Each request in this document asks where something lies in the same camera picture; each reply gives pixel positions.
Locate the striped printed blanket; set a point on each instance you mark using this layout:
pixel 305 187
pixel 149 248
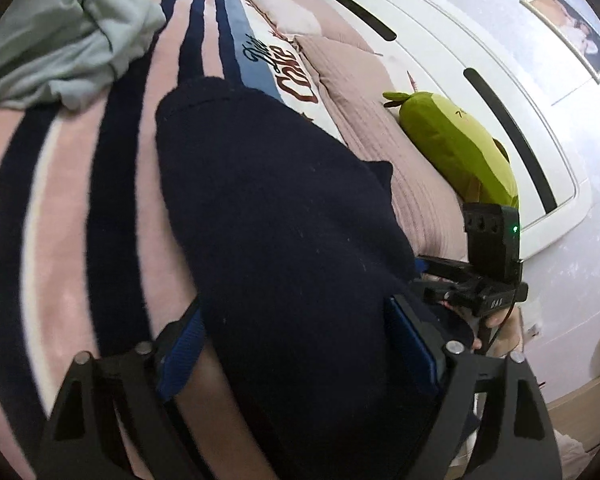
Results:
pixel 70 210

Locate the pale green garment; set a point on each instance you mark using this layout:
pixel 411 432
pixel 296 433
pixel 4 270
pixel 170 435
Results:
pixel 55 35

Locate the white headboard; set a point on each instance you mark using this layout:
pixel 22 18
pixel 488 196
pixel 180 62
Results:
pixel 430 20

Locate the green avocado plush toy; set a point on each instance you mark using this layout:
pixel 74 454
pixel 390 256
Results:
pixel 450 145

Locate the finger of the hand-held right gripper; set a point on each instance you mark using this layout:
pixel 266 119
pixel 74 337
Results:
pixel 445 267
pixel 435 292

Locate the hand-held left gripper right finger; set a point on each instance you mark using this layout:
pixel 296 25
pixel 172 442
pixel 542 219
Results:
pixel 410 342

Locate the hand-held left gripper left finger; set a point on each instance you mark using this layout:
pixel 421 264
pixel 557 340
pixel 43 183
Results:
pixel 185 347

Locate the framed photo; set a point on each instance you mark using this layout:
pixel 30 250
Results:
pixel 570 30

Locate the person's right hand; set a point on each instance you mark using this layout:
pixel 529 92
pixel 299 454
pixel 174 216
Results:
pixel 507 342

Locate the large beige pillow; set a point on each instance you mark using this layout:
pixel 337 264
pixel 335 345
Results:
pixel 380 135

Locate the white wall socket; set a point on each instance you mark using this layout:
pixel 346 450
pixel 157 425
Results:
pixel 533 332

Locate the navy planet print sweater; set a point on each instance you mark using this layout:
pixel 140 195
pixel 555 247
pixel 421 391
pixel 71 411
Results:
pixel 280 235

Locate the small beige pillow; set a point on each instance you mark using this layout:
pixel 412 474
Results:
pixel 305 15

